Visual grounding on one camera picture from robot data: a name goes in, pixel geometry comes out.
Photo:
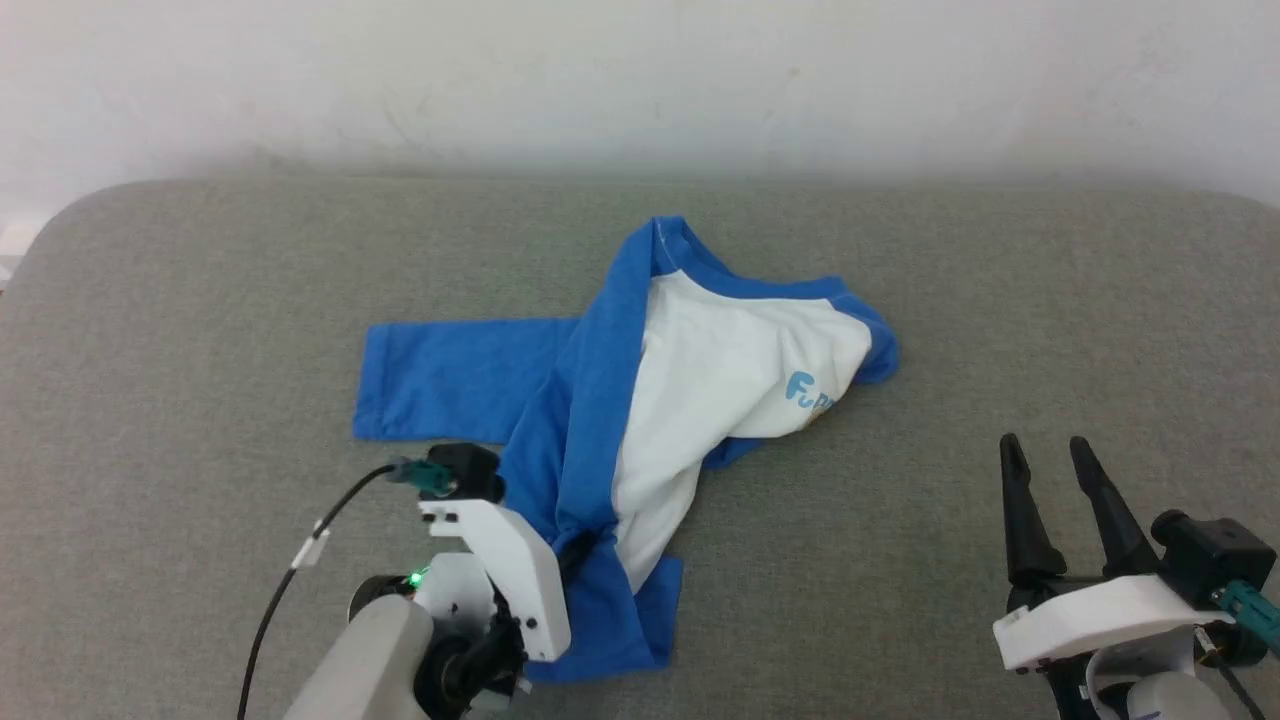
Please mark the blue and white t-shirt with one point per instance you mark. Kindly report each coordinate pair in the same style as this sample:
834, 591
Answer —
700, 360

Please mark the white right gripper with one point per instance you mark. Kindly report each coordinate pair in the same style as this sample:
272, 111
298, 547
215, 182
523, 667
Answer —
1100, 612

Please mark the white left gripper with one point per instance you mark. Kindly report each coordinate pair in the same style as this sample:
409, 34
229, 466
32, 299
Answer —
520, 570

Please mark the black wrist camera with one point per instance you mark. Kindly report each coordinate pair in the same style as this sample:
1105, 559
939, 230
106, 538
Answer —
465, 470
1215, 555

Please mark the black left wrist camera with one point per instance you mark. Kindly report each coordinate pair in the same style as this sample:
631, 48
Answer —
465, 470

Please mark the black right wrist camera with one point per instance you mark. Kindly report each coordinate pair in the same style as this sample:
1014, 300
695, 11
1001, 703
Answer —
1215, 555

